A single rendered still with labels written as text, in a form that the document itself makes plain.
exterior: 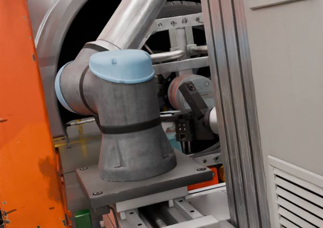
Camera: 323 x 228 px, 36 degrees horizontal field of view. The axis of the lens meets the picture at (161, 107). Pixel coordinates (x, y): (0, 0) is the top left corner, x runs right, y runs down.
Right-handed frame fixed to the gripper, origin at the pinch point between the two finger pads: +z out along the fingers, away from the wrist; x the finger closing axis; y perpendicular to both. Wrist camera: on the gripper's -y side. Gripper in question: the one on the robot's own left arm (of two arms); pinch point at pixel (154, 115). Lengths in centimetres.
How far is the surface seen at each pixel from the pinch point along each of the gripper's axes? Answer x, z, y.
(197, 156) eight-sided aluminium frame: 27.6, 3.6, 21.1
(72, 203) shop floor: 114, 161, 83
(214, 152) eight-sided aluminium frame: 32.0, -0.9, 21.1
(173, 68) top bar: 7.0, -4.8, -12.9
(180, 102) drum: 14.2, -0.8, -1.2
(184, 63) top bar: 9.7, -7.4, -13.9
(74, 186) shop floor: 145, 189, 83
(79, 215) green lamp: -37.1, 1.2, 17.0
